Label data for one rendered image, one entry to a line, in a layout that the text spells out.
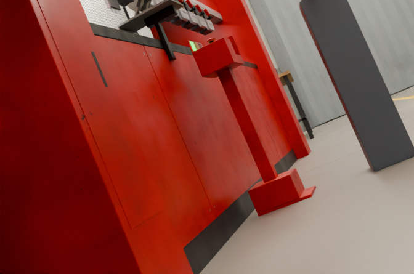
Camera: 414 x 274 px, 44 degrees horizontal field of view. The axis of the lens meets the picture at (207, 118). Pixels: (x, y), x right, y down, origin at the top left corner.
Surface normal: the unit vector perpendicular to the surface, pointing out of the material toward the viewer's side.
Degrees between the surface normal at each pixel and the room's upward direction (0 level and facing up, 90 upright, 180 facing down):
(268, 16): 90
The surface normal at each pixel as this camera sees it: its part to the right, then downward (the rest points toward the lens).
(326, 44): -0.19, 0.01
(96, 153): 0.87, -0.40
